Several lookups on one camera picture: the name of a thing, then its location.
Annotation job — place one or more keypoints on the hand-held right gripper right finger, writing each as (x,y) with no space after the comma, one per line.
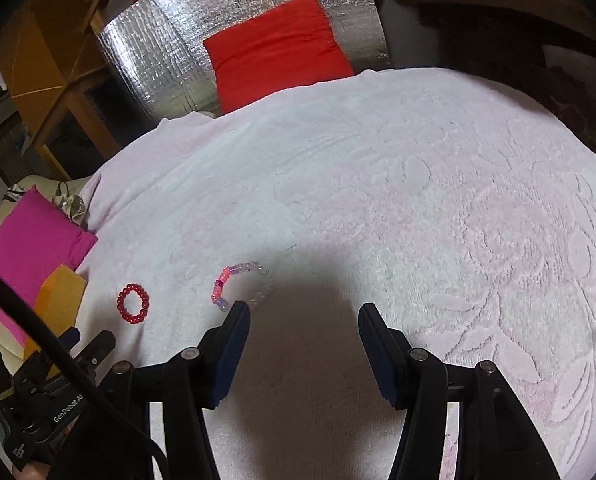
(378,355)

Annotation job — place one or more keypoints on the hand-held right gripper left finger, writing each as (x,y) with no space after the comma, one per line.
(230,355)

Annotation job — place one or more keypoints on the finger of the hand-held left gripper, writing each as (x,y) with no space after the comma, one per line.
(71,336)
(100,346)

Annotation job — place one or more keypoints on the orange box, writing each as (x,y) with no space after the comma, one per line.
(60,292)

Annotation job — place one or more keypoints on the pink cushion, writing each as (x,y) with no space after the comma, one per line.
(32,245)

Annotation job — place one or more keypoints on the clear shiny bundle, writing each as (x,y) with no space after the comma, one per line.
(71,205)

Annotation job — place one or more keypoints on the white embossed blanket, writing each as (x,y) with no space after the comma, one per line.
(378,210)

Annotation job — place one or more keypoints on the wooden cabinet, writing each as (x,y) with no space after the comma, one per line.
(47,70)

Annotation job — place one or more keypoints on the red cushion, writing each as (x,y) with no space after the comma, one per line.
(278,55)

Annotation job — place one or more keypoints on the silver foil insulation panel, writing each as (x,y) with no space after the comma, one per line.
(162,45)

